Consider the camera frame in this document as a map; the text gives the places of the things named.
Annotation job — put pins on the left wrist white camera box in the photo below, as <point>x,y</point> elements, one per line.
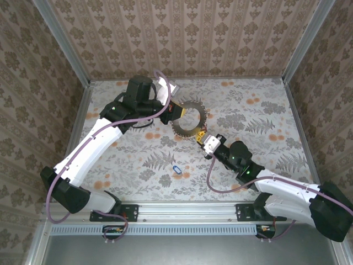
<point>165,92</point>

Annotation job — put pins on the metal disc with many keyrings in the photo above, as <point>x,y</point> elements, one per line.
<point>179,129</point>

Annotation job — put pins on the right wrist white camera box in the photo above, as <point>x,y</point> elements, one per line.
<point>213,144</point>

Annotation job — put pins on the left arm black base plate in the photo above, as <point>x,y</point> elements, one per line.
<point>129,212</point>

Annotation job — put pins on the blue key tag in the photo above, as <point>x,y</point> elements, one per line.
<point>176,170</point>

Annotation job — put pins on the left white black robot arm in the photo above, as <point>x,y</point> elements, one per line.
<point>88,149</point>

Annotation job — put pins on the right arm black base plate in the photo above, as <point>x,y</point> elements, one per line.
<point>244,214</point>

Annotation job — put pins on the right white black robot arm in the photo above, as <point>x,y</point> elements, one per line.
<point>286,185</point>

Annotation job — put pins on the aluminium table end rail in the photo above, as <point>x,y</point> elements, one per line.
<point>220,78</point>

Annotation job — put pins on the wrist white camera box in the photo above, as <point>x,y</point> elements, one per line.
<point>165,92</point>
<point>213,144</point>

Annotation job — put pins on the aluminium mounting rail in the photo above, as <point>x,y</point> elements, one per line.
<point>187,211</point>

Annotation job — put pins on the aluminium table side rail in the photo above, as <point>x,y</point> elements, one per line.
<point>299,124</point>
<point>77,127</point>

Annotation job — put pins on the grey metal sheet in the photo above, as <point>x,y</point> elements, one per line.
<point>187,251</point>

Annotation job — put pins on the aluminium frame post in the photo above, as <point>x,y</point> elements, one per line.
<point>62,41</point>
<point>307,41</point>

